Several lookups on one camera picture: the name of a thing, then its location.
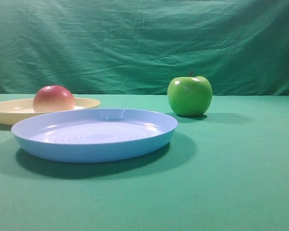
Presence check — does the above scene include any red yellow round bread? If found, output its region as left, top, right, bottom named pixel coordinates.
left=33, top=85, right=75, bottom=113

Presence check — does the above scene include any blue plastic plate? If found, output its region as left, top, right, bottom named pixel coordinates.
left=11, top=108, right=178, bottom=163

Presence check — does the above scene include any yellow plastic plate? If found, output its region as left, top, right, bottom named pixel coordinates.
left=0, top=98, right=101, bottom=125

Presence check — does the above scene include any green apple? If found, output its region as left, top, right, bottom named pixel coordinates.
left=167, top=72, right=213, bottom=117

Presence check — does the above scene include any green table cloth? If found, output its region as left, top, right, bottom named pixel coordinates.
left=0, top=96, right=289, bottom=231

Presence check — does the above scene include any green backdrop cloth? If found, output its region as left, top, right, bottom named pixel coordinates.
left=0, top=0, right=289, bottom=95

